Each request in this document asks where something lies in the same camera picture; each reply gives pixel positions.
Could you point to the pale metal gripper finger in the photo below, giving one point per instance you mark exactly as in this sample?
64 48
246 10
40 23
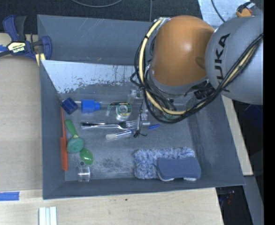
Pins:
145 125
135 94

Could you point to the green tape dispenser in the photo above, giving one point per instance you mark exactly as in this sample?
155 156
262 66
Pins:
121 109

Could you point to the silver metal fork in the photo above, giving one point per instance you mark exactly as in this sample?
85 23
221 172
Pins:
109 125

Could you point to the blue and white fluffy pad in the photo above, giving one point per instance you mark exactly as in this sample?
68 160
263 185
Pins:
145 163

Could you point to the grey metal bin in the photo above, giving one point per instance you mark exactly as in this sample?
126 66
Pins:
118 158

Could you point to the blue plastic plug fitting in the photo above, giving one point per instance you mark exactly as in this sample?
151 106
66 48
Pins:
88 106

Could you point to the green plastic spoon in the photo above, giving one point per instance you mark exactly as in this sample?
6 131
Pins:
86 156

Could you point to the blue ribbed block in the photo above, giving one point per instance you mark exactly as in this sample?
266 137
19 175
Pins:
69 106

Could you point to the green round-headed scoop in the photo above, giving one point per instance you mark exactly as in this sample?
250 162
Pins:
75 144

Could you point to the clear plastic cup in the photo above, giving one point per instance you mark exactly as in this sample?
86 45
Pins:
83 172

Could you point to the orange flat comb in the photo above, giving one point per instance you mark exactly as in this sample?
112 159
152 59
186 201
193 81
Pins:
63 149

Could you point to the pale wood board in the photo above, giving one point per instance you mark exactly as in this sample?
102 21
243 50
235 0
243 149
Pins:
17 125

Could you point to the black cylinder on white bracket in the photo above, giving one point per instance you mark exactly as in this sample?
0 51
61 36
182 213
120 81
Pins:
202 94

